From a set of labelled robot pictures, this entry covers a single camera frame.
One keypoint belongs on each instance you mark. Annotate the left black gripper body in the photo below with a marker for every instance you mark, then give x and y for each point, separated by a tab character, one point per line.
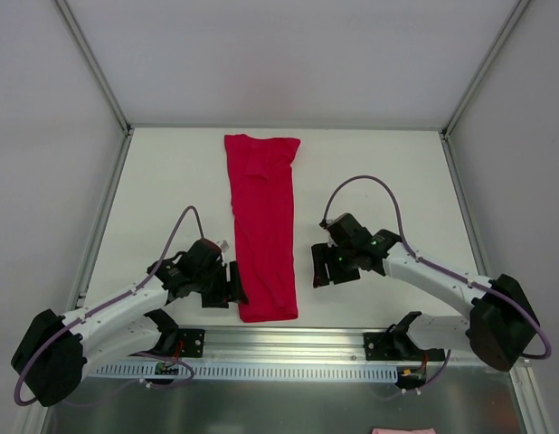
221	287

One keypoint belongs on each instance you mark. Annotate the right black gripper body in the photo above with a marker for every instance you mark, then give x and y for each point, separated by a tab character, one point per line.
339	266

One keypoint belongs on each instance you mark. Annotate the red t-shirt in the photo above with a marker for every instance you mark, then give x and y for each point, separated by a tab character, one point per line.
262	201

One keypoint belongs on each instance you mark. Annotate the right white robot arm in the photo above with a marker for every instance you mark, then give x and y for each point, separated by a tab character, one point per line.
495	322

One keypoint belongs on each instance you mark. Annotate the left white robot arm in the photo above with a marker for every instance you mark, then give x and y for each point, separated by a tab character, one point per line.
58	352

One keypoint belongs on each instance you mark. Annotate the pink folded cloth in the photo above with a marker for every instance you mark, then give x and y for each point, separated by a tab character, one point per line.
402	431

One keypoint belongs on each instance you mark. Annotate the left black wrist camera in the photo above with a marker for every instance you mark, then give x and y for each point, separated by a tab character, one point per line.
203	255

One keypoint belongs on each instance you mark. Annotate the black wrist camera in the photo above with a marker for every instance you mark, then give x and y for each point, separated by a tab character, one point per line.
346	231
203	255

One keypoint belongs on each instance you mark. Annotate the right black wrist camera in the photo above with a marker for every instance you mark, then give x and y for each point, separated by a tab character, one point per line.
346	231

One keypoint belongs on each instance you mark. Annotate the aluminium front rail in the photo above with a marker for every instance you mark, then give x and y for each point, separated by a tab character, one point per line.
243	344

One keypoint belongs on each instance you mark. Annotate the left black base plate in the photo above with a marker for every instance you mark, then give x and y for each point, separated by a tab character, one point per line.
189	343

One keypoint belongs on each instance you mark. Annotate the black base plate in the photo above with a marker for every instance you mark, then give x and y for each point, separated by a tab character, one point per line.
397	347
189	343

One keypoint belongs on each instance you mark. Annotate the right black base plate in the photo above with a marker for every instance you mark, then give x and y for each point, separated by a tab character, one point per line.
397	347

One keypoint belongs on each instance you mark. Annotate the slotted cable duct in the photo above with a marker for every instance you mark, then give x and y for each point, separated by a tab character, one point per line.
275	372

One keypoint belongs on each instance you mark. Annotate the left aluminium frame post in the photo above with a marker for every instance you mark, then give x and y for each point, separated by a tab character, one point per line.
71	23

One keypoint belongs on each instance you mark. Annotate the aluminium frame post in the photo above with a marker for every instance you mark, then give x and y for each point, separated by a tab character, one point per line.
71	23
503	35

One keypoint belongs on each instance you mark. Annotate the right aluminium frame post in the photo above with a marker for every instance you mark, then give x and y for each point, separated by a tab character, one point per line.
503	35

